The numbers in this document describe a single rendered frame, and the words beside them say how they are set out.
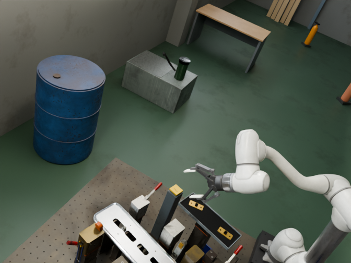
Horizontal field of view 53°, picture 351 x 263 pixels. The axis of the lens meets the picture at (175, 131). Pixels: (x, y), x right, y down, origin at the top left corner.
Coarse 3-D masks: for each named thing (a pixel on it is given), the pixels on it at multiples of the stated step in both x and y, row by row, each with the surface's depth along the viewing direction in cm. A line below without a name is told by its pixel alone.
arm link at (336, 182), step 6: (324, 174) 182; (330, 174) 183; (330, 180) 178; (336, 180) 179; (342, 180) 181; (330, 186) 177; (336, 186) 177; (342, 186) 176; (348, 186) 177; (330, 192) 178; (336, 192) 176; (330, 198) 178
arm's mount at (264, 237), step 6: (264, 234) 249; (270, 234) 250; (258, 240) 246; (264, 240) 245; (258, 246) 240; (252, 252) 243; (258, 252) 236; (264, 252) 237; (252, 258) 231; (258, 258) 232
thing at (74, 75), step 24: (48, 72) 306; (72, 72) 317; (96, 72) 328; (48, 96) 302; (72, 96) 300; (96, 96) 316; (48, 120) 318; (72, 120) 317; (96, 120) 343; (48, 144) 334; (72, 144) 336
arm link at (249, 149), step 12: (240, 132) 163; (252, 132) 160; (240, 144) 159; (252, 144) 157; (264, 144) 162; (240, 156) 158; (252, 156) 156; (264, 156) 161; (276, 156) 167; (288, 168) 169; (300, 180) 171; (312, 180) 175; (324, 180) 177; (324, 192) 178
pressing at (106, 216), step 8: (104, 208) 203; (112, 208) 204; (120, 208) 206; (96, 216) 197; (104, 216) 198; (112, 216) 200; (120, 216) 201; (128, 216) 203; (104, 224) 194; (112, 224) 196; (128, 224) 199; (136, 224) 200; (104, 232) 192; (112, 232) 192; (120, 232) 193; (136, 232) 196; (144, 232) 197; (112, 240) 189; (120, 240) 190; (128, 240) 191; (136, 240) 192; (144, 240) 194; (152, 240) 195; (120, 248) 186; (128, 248) 187; (136, 248) 188; (152, 248) 191; (160, 248) 192; (128, 256) 184; (136, 256) 185; (144, 256) 186; (152, 256) 188; (160, 256) 189; (168, 256) 190
